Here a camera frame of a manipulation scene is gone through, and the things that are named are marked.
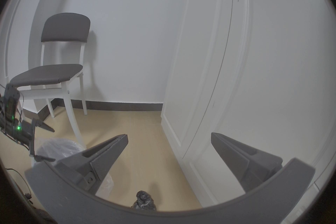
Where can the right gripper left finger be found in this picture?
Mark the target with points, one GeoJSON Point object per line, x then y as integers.
{"type": "Point", "coordinates": [105, 156]}

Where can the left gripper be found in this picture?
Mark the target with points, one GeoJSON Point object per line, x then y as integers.
{"type": "Point", "coordinates": [23, 132]}

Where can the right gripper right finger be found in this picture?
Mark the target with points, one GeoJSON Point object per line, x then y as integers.
{"type": "Point", "coordinates": [236, 157]}

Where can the white trash bin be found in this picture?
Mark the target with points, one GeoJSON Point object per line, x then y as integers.
{"type": "Point", "coordinates": [60, 148]}

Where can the crumpled black plastic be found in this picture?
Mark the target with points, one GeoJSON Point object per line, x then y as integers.
{"type": "Point", "coordinates": [143, 200]}

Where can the white chair with grey cushions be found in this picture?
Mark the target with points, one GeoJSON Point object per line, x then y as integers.
{"type": "Point", "coordinates": [49, 74]}

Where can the white wardrobe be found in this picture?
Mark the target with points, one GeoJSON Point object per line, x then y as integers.
{"type": "Point", "coordinates": [262, 73]}

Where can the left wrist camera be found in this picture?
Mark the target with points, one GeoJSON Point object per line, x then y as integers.
{"type": "Point", "coordinates": [10, 107]}

